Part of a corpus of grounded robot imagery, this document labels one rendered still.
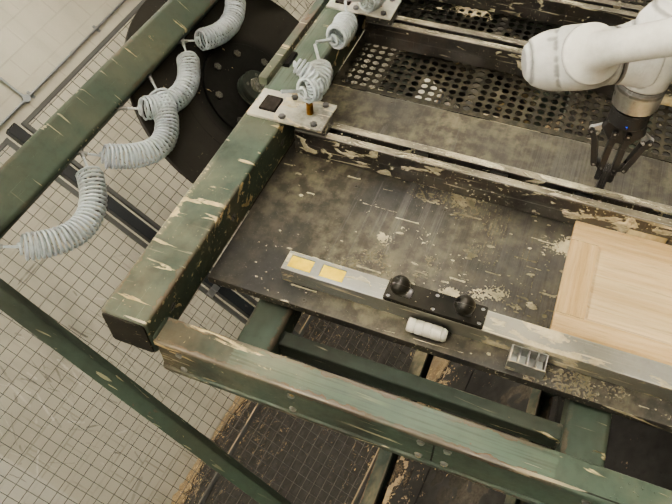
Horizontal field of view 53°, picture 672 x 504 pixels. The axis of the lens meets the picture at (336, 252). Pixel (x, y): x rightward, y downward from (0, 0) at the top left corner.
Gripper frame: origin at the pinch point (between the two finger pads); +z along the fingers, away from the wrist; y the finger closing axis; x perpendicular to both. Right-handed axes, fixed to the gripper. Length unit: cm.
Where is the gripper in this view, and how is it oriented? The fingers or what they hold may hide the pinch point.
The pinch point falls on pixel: (602, 179)
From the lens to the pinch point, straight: 158.3
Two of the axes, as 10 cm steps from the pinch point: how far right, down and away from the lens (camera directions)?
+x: -3.7, 7.3, -5.7
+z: 0.2, 6.2, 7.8
